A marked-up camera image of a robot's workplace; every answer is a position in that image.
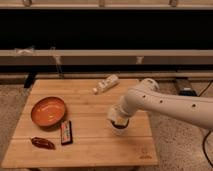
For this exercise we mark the white sponge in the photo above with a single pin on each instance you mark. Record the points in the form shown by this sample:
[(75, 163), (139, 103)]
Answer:
[(120, 120)]

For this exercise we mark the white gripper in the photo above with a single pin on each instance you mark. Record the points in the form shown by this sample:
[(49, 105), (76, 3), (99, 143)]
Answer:
[(114, 113)]

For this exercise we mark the orange bowl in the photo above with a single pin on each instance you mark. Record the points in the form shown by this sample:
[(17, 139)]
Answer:
[(48, 111)]

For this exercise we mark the blue black power box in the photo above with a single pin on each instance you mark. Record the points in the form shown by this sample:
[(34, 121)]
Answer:
[(187, 92)]

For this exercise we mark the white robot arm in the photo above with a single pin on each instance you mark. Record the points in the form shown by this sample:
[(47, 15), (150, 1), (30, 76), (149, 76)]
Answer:
[(194, 110)]

